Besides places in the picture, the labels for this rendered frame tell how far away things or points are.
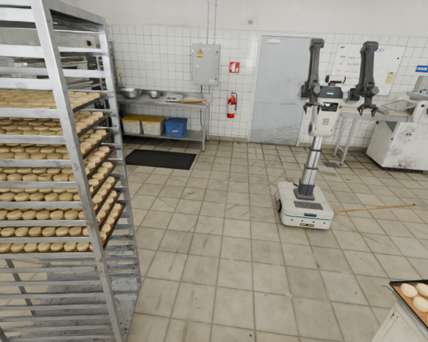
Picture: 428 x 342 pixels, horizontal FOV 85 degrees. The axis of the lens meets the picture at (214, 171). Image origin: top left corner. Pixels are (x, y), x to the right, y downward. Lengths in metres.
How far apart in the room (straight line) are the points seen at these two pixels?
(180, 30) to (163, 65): 0.70
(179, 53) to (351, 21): 3.04
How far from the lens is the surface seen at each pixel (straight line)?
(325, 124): 2.57
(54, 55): 0.87
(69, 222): 1.15
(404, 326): 1.32
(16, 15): 0.94
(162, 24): 5.14
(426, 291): 1.29
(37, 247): 1.39
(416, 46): 5.70
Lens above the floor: 1.70
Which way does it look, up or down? 27 degrees down
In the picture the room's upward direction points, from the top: 3 degrees clockwise
